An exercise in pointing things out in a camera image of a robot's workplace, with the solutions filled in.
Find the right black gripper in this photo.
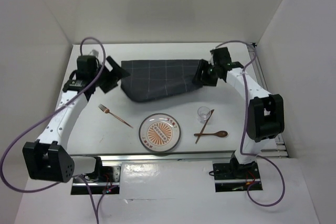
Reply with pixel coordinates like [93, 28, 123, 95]
[192, 59, 219, 88]

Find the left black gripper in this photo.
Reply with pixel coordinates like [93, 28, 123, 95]
[91, 56, 129, 94]

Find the dark grey checked cloth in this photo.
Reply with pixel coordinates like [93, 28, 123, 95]
[121, 59, 202, 103]

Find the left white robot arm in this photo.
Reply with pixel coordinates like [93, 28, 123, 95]
[23, 55, 130, 183]

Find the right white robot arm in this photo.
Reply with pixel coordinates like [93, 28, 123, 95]
[193, 47, 285, 178]

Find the copper fork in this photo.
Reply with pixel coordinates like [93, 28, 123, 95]
[98, 104, 133, 128]

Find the copper knife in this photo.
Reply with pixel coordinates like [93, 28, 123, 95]
[195, 109, 214, 144]

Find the small clear glass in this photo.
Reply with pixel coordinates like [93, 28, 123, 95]
[197, 106, 211, 123]

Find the brown wooden spoon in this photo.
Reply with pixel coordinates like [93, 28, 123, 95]
[194, 131, 228, 137]

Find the patterned ceramic plate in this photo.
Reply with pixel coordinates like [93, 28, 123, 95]
[139, 113, 182, 153]

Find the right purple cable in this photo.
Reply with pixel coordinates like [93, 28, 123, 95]
[216, 40, 286, 206]

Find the aluminium frame rail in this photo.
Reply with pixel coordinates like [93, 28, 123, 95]
[249, 42, 290, 158]

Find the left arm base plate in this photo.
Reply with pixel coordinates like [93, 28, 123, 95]
[70, 163, 121, 195]

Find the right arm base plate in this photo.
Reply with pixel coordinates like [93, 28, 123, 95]
[208, 160, 263, 193]

